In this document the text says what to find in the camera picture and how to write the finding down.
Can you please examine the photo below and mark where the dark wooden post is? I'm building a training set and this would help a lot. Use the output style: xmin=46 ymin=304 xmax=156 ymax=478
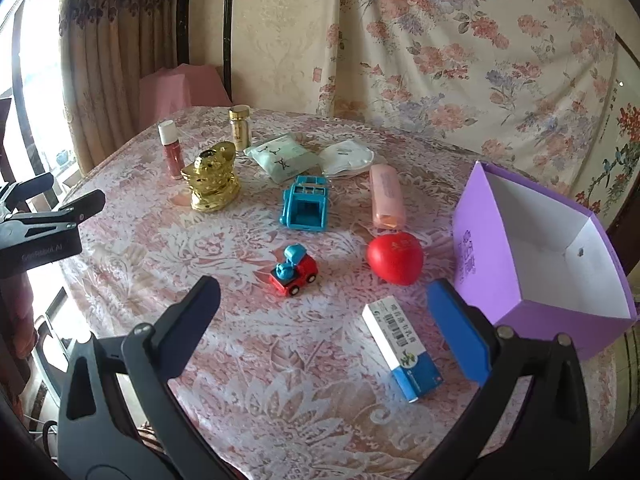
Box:
xmin=220 ymin=0 xmax=240 ymax=104

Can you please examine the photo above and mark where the shiny gold ornament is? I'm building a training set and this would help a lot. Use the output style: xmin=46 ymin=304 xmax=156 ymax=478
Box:
xmin=180 ymin=141 xmax=242 ymax=212

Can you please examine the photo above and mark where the white face mask packet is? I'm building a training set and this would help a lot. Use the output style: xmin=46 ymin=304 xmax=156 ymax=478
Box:
xmin=318 ymin=140 xmax=376 ymax=180

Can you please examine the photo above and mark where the pale green tissue packet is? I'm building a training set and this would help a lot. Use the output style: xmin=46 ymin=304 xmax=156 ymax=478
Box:
xmin=243 ymin=132 xmax=321 ymax=185

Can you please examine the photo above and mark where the red bottle with white cap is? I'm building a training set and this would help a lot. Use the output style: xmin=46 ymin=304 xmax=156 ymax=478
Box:
xmin=158 ymin=121 xmax=185 ymax=181

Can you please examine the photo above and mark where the person's left forearm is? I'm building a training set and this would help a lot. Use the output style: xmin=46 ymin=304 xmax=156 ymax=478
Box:
xmin=0 ymin=279 xmax=37 ymax=362

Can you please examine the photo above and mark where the glass bottle with gold cap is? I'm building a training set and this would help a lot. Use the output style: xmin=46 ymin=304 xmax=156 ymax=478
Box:
xmin=228 ymin=105 xmax=253 ymax=154

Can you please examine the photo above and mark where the white and blue medicine box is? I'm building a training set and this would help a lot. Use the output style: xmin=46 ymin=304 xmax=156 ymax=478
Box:
xmin=361 ymin=296 xmax=445 ymax=404

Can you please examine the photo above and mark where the pink plastic tube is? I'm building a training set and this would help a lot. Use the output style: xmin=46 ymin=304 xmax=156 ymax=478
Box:
xmin=368 ymin=163 xmax=403 ymax=231

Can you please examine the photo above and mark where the beige floral curtain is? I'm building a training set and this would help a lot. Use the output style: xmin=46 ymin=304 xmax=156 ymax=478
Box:
xmin=58 ymin=0 xmax=194 ymax=174

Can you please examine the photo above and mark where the floral printed sheet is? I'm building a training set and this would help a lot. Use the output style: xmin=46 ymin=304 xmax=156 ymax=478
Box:
xmin=320 ymin=0 xmax=619 ymax=202

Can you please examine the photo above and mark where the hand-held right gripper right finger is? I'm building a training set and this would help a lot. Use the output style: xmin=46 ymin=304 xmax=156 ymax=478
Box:
xmin=425 ymin=280 xmax=588 ymax=480

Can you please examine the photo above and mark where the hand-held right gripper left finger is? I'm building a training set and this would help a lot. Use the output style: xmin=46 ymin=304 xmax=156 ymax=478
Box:
xmin=56 ymin=275 xmax=236 ymax=480

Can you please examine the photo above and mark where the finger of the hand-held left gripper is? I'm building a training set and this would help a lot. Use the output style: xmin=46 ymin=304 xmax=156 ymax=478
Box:
xmin=0 ymin=188 xmax=107 ymax=241
xmin=0 ymin=172 xmax=56 ymax=211

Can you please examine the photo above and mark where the purple cardboard box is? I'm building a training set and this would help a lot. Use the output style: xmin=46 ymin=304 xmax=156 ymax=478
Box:
xmin=452 ymin=160 xmax=639 ymax=361

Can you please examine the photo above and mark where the pink covered chair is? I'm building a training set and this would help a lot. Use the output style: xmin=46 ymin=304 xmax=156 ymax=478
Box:
xmin=138 ymin=63 xmax=232 ymax=134

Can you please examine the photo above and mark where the dark wooden cabinet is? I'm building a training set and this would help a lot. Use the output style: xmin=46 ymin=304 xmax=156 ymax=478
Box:
xmin=606 ymin=199 xmax=640 ymax=246

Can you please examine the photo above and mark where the small red blue toy car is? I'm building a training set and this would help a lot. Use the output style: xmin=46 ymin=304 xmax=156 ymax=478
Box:
xmin=269 ymin=243 xmax=320 ymax=298

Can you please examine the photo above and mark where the red heart-shaped ball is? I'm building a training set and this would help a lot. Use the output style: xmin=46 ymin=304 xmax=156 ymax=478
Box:
xmin=365 ymin=232 xmax=425 ymax=287

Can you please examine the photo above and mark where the window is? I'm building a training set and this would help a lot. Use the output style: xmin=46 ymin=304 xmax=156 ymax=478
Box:
xmin=7 ymin=0 xmax=68 ymax=188

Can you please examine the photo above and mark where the metal frame chair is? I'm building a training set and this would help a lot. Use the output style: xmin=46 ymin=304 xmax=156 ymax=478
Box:
xmin=30 ymin=285 xmax=72 ymax=441

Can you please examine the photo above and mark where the flower and bird wall painting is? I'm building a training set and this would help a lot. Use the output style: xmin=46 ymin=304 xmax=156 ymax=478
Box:
xmin=570 ymin=74 xmax=640 ymax=222

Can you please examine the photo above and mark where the blue toy truck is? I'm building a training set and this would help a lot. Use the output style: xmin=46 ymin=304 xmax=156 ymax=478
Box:
xmin=279 ymin=175 xmax=332 ymax=234

